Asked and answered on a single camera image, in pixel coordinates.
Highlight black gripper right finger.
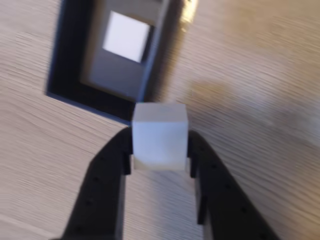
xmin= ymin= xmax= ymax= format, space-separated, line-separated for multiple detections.
xmin=186 ymin=129 xmax=281 ymax=240

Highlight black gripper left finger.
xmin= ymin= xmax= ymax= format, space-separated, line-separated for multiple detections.
xmin=49 ymin=127 xmax=133 ymax=240

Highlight white cube block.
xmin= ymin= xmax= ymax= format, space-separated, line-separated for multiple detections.
xmin=131 ymin=102 xmax=189 ymax=172
xmin=102 ymin=11 xmax=152 ymax=63

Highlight black open box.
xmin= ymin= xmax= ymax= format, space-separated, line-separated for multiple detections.
xmin=45 ymin=0 xmax=198 ymax=126

